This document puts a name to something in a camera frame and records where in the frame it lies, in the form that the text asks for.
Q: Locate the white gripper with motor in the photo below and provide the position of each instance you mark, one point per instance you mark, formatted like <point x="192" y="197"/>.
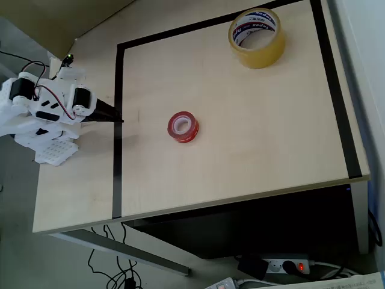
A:
<point x="101" y="112"/>

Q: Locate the red tape roll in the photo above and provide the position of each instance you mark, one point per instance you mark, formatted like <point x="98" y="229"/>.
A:
<point x="183" y="126"/>

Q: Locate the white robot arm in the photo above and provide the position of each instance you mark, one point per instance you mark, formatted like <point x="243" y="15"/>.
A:
<point x="18" y="120"/>

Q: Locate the large yellow tape roll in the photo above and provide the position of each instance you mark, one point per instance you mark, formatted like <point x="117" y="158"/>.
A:
<point x="261" y="57"/>

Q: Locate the slanted grey metal table beam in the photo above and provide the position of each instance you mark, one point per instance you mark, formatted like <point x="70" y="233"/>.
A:
<point x="135" y="251"/>

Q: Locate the small white power strip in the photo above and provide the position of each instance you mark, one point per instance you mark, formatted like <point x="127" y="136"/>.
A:
<point x="224" y="284"/>

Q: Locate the black power adapter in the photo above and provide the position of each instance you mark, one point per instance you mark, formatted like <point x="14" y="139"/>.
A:
<point x="252" y="266"/>

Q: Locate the round black plug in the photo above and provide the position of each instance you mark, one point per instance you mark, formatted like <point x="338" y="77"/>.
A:
<point x="289" y="267"/>

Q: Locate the upright grey table leg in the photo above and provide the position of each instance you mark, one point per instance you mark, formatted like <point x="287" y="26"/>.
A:
<point x="361" y="216"/>

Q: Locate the printed paper sheet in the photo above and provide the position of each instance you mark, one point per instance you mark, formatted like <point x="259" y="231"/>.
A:
<point x="346" y="283"/>

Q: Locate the white perforated base plate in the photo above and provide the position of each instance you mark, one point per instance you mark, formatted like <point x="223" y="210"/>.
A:
<point x="57" y="152"/>

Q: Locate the small camera with green light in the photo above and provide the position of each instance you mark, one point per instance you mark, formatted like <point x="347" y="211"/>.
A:
<point x="67" y="60"/>

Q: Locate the white power strip red switch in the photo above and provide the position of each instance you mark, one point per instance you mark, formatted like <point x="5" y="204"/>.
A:
<point x="275" y="266"/>

